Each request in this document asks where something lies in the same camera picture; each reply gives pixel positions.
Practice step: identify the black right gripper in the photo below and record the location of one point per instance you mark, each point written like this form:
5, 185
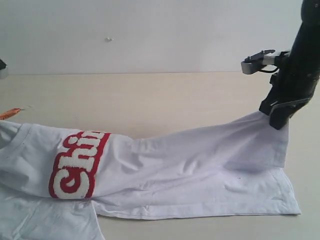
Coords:
293, 85

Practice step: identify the white t-shirt red Chinese patch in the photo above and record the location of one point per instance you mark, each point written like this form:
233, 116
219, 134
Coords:
55, 182

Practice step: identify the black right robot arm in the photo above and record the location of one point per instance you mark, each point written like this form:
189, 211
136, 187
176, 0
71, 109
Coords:
308, 36

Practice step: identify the orange neck label tag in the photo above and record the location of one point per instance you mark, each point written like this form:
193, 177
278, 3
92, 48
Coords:
12, 112

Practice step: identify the right wrist camera black silver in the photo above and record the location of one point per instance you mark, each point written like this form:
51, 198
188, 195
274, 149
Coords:
266, 61

